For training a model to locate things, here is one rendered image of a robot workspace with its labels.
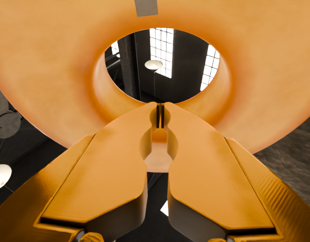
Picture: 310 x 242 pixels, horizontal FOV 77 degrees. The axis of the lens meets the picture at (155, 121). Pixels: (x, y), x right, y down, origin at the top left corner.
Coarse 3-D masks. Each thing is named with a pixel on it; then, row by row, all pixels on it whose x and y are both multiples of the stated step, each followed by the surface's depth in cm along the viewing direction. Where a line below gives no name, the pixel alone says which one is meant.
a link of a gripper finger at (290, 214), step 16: (240, 160) 7; (256, 160) 7; (256, 176) 6; (272, 176) 6; (256, 192) 6; (272, 192) 6; (288, 192) 6; (272, 208) 6; (288, 208) 6; (304, 208) 6; (288, 224) 5; (304, 224) 5; (240, 240) 5; (256, 240) 5; (272, 240) 5; (288, 240) 5; (304, 240) 5
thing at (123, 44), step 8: (120, 40) 418; (128, 40) 435; (120, 48) 434; (128, 48) 446; (120, 56) 451; (128, 56) 458; (136, 56) 462; (128, 64) 452; (136, 64) 480; (128, 72) 469; (136, 72) 498; (128, 80) 489; (136, 80) 518; (128, 88) 511; (136, 88) 541; (136, 96) 558
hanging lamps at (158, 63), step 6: (150, 60) 669; (156, 60) 669; (150, 66) 667; (156, 66) 668; (0, 168) 398; (6, 168) 397; (0, 174) 398; (6, 174) 396; (0, 180) 398; (6, 180) 390; (0, 186) 380
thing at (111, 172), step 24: (120, 120) 9; (144, 120) 9; (96, 144) 8; (120, 144) 8; (144, 144) 9; (96, 168) 7; (120, 168) 7; (144, 168) 7; (72, 192) 6; (96, 192) 6; (120, 192) 6; (144, 192) 6; (48, 216) 5; (72, 216) 5; (96, 216) 5; (120, 216) 6; (144, 216) 7
